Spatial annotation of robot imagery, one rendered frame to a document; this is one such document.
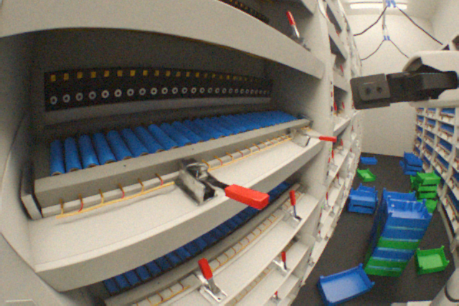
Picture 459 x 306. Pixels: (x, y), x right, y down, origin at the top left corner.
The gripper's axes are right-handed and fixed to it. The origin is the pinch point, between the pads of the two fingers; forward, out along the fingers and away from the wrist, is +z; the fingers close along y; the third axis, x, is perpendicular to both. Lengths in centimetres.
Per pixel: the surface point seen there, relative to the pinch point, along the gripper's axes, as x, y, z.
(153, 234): 8.7, 18.1, 13.8
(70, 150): 1.0, 22.9, 22.9
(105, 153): 2.1, 18.9, 21.1
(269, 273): 45, -12, 25
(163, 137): 1.5, 11.0, 22.2
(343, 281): 100, -62, 7
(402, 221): 62, -73, -20
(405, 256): 88, -74, -30
